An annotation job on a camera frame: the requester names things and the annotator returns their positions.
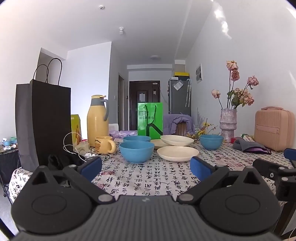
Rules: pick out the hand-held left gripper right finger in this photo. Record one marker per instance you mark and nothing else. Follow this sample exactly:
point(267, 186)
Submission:
point(200, 166)

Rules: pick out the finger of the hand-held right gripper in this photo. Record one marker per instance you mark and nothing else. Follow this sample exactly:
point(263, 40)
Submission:
point(291, 155)
point(266, 168)

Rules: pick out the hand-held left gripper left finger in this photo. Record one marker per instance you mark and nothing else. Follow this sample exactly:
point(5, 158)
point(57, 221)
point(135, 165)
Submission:
point(91, 166)

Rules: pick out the cream plate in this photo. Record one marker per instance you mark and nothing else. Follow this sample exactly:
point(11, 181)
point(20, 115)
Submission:
point(157, 144)
point(177, 139)
point(178, 153)

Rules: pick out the blue bowl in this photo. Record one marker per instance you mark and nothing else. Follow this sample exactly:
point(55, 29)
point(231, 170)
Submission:
point(136, 153)
point(211, 142)
point(136, 138)

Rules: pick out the crumpled beige wrapper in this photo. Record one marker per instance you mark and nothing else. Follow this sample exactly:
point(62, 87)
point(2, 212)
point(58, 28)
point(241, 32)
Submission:
point(83, 148)

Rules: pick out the yellow bear mug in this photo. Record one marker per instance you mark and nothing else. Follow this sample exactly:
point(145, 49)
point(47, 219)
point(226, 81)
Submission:
point(103, 144)

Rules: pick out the grey purple pouch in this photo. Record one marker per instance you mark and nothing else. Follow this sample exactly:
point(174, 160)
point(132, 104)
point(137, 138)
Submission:
point(249, 146)

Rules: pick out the black cloth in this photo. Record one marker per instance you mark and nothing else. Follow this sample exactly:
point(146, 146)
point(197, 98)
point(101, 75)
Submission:
point(62, 161)

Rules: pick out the pink hard case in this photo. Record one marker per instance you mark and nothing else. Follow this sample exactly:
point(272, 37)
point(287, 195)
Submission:
point(275, 129)

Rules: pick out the yellow flower twigs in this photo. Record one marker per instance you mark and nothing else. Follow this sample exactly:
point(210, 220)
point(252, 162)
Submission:
point(203, 131)

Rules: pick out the red green snack packet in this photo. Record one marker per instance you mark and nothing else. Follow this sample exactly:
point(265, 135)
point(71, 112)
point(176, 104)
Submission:
point(245, 138)

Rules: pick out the flat white box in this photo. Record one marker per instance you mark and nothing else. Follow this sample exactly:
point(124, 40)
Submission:
point(118, 140)

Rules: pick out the yellow carton box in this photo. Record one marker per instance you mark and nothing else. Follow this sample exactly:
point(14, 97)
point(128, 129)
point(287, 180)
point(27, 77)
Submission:
point(75, 129)

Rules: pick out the yellow thermos jug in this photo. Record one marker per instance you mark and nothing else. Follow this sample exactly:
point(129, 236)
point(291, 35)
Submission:
point(97, 125)

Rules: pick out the wooden chair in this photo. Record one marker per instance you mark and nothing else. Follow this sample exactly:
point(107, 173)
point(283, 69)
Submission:
point(182, 128)

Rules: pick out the purple tissue pack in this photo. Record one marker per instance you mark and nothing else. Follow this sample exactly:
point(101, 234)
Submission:
point(124, 133)

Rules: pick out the speckled ceramic vase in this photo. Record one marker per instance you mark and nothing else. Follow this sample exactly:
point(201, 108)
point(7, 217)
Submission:
point(228, 125)

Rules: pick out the purple jacket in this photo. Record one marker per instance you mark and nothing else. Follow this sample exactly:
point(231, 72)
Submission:
point(171, 124)

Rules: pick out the black paper bag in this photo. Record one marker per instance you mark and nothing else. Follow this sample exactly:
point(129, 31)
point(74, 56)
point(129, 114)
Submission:
point(46, 120)

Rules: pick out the green paper bag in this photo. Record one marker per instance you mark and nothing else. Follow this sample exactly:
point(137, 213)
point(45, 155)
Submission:
point(150, 118)

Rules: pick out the grey refrigerator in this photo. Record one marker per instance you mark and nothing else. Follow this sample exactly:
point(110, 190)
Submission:
point(178, 99)

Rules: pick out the folded umbrella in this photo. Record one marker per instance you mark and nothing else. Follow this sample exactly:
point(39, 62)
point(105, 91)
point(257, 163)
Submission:
point(188, 92)

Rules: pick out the dried rose bouquet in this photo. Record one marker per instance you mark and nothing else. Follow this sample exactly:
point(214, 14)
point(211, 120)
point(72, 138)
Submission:
point(240, 96)

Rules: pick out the black side rack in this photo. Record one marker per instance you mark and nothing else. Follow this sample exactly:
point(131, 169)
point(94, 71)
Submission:
point(9, 164)

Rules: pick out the dark entrance door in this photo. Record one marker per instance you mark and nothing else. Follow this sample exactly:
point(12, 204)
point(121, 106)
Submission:
point(144, 92)

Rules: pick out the yellow storage box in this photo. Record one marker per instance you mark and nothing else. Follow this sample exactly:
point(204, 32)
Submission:
point(181, 75)

